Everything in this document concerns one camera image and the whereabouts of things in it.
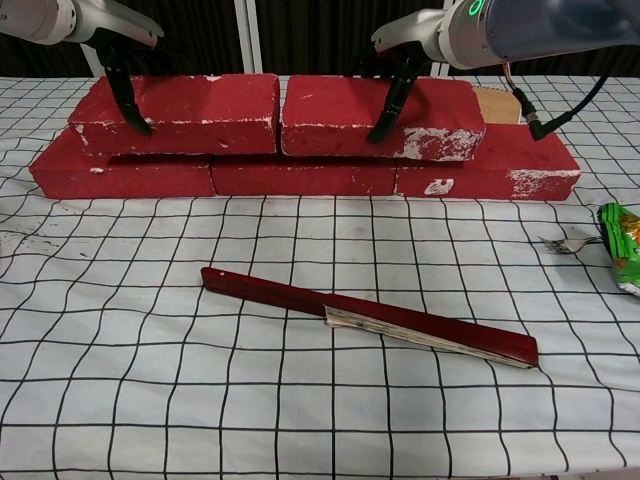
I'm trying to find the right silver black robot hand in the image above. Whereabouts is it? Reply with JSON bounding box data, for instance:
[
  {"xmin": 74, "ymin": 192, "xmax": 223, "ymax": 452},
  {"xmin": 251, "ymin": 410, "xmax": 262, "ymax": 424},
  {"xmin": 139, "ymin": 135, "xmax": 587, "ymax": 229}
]
[{"xmin": 356, "ymin": 4, "xmax": 454, "ymax": 146}]

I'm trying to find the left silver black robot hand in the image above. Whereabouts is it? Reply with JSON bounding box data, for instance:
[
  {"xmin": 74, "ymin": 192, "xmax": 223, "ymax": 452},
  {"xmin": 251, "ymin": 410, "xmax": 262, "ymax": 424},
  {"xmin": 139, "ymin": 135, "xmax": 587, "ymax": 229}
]
[{"xmin": 73, "ymin": 0, "xmax": 166, "ymax": 137}]

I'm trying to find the red foam brick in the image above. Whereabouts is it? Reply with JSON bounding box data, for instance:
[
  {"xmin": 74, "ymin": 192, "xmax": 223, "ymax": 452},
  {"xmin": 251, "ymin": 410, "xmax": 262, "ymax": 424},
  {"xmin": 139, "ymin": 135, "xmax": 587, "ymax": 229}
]
[
  {"xmin": 394, "ymin": 122, "xmax": 583, "ymax": 203},
  {"xmin": 209, "ymin": 151, "xmax": 399, "ymax": 198},
  {"xmin": 280, "ymin": 74, "xmax": 488, "ymax": 163},
  {"xmin": 69, "ymin": 72, "xmax": 281, "ymax": 158},
  {"xmin": 31, "ymin": 126, "xmax": 218, "ymax": 200}
]

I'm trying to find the brown spiral notebook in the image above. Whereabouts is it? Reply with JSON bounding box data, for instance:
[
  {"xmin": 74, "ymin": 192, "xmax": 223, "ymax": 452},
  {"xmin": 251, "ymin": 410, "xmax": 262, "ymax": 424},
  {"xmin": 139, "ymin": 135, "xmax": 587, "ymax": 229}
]
[{"xmin": 471, "ymin": 86, "xmax": 522, "ymax": 127}]

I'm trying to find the green snack bag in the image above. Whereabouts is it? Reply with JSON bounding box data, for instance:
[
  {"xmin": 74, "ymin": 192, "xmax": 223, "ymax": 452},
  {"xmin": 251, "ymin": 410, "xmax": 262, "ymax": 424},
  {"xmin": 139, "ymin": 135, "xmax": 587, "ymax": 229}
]
[{"xmin": 597, "ymin": 202, "xmax": 640, "ymax": 300}]

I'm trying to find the white black checked tablecloth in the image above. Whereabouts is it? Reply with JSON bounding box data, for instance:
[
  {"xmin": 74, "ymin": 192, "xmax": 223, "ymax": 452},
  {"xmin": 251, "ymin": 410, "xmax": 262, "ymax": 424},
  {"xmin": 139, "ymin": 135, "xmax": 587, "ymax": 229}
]
[{"xmin": 0, "ymin": 75, "xmax": 640, "ymax": 480}]

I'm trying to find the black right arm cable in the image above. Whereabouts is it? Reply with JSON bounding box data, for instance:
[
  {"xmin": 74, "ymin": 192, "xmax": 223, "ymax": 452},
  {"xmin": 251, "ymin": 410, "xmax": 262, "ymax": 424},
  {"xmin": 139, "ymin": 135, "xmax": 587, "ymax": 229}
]
[{"xmin": 499, "ymin": 58, "xmax": 612, "ymax": 144}]

